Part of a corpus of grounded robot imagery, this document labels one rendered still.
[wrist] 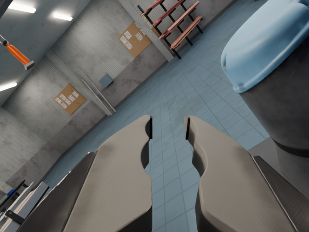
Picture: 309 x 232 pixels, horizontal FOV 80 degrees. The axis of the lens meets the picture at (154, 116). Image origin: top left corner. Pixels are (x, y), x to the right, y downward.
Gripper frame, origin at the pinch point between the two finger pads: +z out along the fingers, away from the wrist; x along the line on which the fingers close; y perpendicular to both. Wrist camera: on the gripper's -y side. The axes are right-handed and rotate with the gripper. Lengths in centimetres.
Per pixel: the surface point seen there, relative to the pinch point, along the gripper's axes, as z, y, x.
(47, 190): 60, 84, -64
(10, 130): 704, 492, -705
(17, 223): 37, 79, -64
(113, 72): 825, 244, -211
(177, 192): 101, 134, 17
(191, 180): 105, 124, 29
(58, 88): 813, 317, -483
